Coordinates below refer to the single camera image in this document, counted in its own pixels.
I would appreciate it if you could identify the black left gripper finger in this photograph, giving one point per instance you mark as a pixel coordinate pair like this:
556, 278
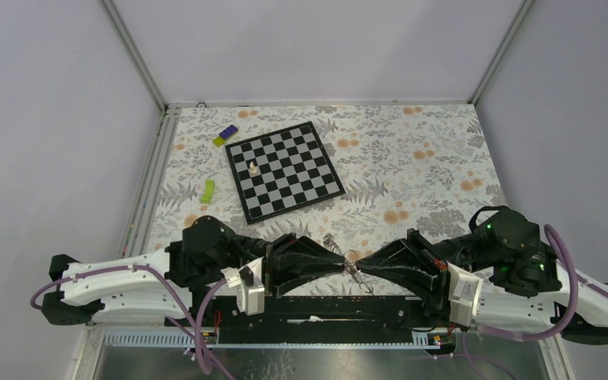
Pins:
307, 253
283, 282

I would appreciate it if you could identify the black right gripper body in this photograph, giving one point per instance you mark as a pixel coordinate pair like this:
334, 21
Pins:
423, 246

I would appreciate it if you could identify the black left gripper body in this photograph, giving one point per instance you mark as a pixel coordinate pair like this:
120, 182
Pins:
271, 275

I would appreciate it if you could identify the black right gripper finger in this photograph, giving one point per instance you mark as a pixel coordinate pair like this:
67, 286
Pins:
427, 286
400, 256

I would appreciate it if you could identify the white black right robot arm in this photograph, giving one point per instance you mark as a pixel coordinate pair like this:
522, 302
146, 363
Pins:
508, 276

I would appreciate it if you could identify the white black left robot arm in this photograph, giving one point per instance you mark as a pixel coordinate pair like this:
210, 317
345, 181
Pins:
168, 281

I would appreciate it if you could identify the floral table mat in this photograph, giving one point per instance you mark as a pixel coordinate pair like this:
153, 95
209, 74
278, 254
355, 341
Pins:
426, 167

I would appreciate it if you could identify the black grey chessboard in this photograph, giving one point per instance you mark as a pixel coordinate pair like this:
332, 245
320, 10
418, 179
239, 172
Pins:
295, 171

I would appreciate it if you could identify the green arch toy block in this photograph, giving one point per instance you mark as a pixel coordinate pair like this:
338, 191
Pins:
208, 192

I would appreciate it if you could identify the purple yellow toy brick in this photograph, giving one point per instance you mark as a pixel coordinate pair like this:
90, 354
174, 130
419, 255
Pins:
225, 135

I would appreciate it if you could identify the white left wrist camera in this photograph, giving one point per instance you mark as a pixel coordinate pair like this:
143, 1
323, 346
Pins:
248, 284

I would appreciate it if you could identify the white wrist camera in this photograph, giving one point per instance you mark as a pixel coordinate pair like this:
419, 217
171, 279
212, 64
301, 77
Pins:
248, 284
464, 295

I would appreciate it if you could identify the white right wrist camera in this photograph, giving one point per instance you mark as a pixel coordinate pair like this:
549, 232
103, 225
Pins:
464, 295

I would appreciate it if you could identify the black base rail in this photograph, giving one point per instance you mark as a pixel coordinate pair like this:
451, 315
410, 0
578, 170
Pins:
321, 320

